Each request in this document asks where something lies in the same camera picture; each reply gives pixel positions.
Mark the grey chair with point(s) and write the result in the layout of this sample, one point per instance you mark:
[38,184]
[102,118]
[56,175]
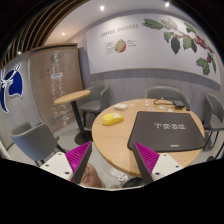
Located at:
[213,115]
[36,142]
[95,102]
[167,93]

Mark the wooden wall display panel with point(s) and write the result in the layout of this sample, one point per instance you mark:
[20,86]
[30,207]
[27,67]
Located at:
[54,72]

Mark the coffee cherries wall poster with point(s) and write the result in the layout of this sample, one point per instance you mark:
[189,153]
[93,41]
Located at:
[151,41]

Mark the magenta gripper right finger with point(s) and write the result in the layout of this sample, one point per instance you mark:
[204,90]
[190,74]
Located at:
[152,165]

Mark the grey chair front left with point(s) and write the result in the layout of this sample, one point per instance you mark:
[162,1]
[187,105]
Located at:
[36,142]

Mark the grey chair back centre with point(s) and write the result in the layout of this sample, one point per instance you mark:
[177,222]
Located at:
[167,93]

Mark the grey chair right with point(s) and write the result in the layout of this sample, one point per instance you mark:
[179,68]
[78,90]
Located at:
[213,115]

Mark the blue deer logo sign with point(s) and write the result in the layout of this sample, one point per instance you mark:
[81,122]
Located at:
[11,84]

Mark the dark grey mouse pad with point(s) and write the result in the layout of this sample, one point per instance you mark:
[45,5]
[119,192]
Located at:
[166,132]

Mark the black power adapter with cable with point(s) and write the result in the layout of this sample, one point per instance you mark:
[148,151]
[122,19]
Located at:
[168,101]

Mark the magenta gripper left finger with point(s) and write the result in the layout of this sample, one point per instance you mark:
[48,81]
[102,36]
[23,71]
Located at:
[71,165]

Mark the round wooden table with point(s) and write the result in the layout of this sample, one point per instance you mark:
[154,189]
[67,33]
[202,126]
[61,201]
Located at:
[111,141]

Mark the small round side table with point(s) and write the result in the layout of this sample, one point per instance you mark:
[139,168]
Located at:
[83,136]

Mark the grey chair back left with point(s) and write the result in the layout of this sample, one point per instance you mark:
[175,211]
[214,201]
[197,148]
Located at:
[95,102]

